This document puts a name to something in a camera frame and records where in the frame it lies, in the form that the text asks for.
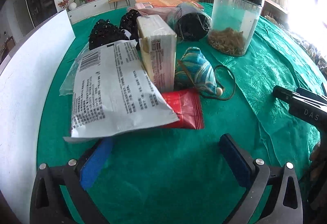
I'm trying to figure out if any white printed plastic bag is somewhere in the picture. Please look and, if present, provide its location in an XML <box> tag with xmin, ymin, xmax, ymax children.
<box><xmin>64</xmin><ymin>40</ymin><xmax>178</xmax><ymax>143</ymax></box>

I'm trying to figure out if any red snack packet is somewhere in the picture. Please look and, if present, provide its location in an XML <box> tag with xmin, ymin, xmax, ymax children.
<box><xmin>162</xmin><ymin>88</ymin><xmax>205</xmax><ymax>130</ymax></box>

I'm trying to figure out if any cream paper tissue pack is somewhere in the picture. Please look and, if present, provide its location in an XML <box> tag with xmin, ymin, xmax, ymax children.
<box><xmin>136</xmin><ymin>15</ymin><xmax>177</xmax><ymax>93</ymax></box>

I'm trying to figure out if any pink paper bundle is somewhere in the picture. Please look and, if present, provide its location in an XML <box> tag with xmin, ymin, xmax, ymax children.
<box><xmin>127</xmin><ymin>2</ymin><xmax>177</xmax><ymax>21</ymax></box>

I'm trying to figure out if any person's right hand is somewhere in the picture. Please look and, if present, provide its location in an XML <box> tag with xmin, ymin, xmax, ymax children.
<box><xmin>309</xmin><ymin>141</ymin><xmax>324</xmax><ymax>181</ymax></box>

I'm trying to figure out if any bag of wooden sticks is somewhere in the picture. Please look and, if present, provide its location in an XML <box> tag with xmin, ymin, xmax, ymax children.
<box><xmin>59</xmin><ymin>43</ymin><xmax>89</xmax><ymax>96</ymax></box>

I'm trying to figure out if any green satin tablecloth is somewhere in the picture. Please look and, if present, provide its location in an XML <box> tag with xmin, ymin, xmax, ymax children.
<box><xmin>36</xmin><ymin>2</ymin><xmax>327</xmax><ymax>224</ymax></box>

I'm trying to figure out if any white storage box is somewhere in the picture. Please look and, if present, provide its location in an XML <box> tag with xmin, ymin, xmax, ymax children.
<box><xmin>1</xmin><ymin>10</ymin><xmax>75</xmax><ymax>223</ymax></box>

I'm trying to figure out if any teal patterned sachet pouch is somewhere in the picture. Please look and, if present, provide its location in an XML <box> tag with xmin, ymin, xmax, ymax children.
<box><xmin>174</xmin><ymin>47</ymin><xmax>236</xmax><ymax>101</ymax></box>

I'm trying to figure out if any clear jar black lid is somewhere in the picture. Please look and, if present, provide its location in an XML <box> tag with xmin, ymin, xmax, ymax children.
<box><xmin>208</xmin><ymin>0</ymin><xmax>264</xmax><ymax>57</ymax></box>

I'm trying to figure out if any black beaded scrunchie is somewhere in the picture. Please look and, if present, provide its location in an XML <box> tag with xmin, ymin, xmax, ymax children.
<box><xmin>89</xmin><ymin>19</ymin><xmax>129</xmax><ymax>50</ymax></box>

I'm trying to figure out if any black roll in plastic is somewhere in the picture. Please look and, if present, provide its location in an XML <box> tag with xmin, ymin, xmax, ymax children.
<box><xmin>167</xmin><ymin>2</ymin><xmax>212</xmax><ymax>41</ymax></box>

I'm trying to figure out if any white tv cabinet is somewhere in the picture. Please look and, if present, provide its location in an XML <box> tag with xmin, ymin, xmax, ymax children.
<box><xmin>68</xmin><ymin>0</ymin><xmax>136</xmax><ymax>24</ymax></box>

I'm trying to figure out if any black fabric scrunchie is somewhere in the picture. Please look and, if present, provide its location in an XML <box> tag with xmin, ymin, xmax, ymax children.
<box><xmin>119</xmin><ymin>9</ymin><xmax>141</xmax><ymax>41</ymax></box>

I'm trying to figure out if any red flowers white vase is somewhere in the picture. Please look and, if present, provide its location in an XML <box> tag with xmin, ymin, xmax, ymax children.
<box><xmin>57</xmin><ymin>0</ymin><xmax>77</xmax><ymax>11</ymax></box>

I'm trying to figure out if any orange book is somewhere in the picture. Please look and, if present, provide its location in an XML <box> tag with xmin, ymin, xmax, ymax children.
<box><xmin>135</xmin><ymin>0</ymin><xmax>203</xmax><ymax>9</ymax></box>

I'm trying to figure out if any wooden side stool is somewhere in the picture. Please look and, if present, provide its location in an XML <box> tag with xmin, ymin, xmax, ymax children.
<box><xmin>108</xmin><ymin>0</ymin><xmax>131</xmax><ymax>10</ymax></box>

